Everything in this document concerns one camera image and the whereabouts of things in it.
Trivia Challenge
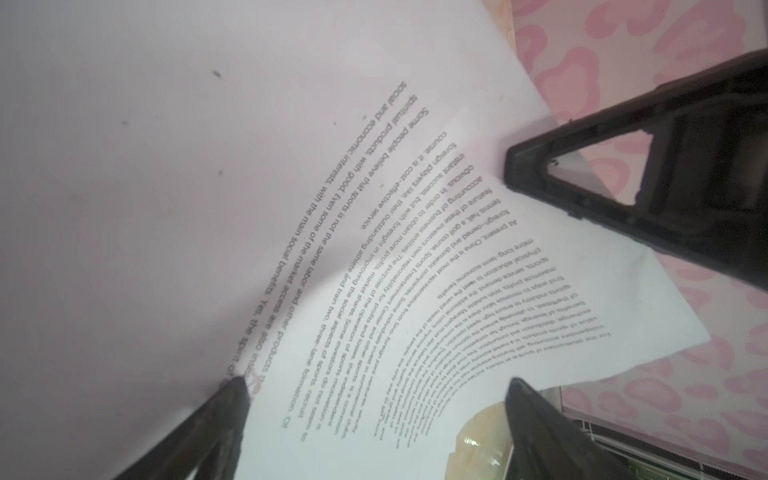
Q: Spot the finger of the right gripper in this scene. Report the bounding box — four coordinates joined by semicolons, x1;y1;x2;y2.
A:
504;50;767;288

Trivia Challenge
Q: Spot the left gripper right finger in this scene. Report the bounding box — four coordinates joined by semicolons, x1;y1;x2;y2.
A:
505;378;633;480

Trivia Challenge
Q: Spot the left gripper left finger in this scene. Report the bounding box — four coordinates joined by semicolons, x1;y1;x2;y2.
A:
117;377;250;480

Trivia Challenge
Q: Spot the printed paper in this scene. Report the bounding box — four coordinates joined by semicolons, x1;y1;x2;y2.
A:
228;96;708;479

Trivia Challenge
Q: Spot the white paper sheet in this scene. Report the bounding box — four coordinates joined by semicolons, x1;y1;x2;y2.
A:
1;1;551;479

